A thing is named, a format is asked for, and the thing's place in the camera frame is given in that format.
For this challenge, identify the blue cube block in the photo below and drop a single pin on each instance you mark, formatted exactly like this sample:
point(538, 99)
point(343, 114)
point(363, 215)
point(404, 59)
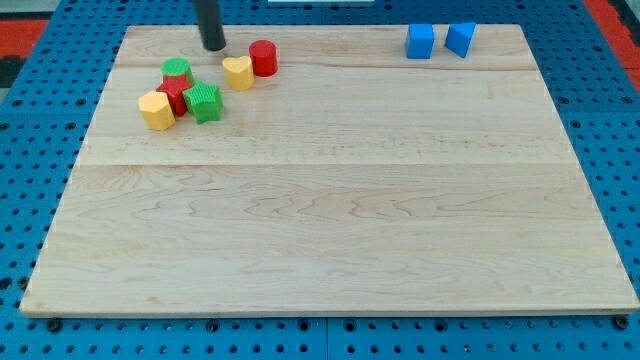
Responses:
point(420, 40)

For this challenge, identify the blue triangle block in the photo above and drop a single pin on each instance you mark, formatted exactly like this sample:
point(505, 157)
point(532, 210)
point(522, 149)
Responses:
point(459, 37)

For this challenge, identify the light wooden board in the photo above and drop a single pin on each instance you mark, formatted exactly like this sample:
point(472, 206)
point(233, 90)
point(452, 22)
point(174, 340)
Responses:
point(355, 182)

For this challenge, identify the yellow heart block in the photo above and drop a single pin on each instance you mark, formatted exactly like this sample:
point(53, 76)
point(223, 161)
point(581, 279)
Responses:
point(239, 72)

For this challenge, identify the red cylinder block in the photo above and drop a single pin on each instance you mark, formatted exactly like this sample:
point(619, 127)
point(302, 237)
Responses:
point(263, 54)

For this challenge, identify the green star block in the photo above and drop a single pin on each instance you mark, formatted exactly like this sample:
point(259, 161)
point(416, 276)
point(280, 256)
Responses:
point(204, 101)

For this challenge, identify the red star block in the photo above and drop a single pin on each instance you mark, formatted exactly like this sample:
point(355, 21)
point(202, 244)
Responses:
point(174, 87)

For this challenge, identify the yellow hexagon block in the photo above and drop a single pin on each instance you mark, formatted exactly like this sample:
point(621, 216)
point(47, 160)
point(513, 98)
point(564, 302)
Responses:
point(156, 111)

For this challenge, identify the green cylinder block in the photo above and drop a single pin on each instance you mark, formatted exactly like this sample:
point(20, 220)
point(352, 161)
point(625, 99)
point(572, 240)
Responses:
point(177, 66)

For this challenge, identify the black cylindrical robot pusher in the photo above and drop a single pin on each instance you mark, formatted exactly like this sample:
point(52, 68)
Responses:
point(210, 24)

